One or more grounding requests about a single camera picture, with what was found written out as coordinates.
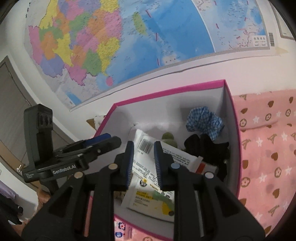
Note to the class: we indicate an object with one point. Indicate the pink cardboard storage box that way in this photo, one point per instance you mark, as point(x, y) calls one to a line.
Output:
point(167, 111)

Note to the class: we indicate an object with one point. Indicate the black soft cloth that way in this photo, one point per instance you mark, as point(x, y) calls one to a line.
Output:
point(213, 154)

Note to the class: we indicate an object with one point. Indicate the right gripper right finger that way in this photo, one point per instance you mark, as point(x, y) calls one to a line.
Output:
point(205, 209)

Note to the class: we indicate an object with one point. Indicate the grey wardrobe door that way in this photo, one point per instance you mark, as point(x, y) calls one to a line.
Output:
point(14, 100)

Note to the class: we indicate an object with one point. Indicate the brown paper piece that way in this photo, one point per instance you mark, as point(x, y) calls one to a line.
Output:
point(96, 121)

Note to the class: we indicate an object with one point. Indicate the medical tape bag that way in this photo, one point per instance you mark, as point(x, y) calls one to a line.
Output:
point(202, 167)

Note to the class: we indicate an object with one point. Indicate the green frog plush toy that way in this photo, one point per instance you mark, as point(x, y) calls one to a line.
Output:
point(169, 139)

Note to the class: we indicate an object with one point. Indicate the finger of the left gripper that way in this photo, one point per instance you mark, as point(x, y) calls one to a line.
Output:
point(91, 153)
point(97, 138)

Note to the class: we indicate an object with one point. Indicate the pink small snack packet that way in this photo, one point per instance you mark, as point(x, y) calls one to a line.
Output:
point(122, 231)

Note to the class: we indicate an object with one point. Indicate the yellow white wet wipes pack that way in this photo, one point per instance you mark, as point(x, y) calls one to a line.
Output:
point(144, 199)

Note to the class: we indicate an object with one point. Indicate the colourful wall map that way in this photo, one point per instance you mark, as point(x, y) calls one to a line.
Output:
point(86, 50)

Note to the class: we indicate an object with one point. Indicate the blue checkered scrunchie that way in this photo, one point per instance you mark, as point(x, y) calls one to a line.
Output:
point(204, 121)

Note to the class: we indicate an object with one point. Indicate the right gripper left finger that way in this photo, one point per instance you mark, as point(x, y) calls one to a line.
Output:
point(83, 208)

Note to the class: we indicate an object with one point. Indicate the person's hand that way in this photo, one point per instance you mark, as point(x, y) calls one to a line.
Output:
point(43, 198)

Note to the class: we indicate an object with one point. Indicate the beige plush toy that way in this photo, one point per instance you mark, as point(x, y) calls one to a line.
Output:
point(119, 195)

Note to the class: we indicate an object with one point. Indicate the pink patterned blanket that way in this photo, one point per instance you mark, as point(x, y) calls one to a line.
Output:
point(266, 124)

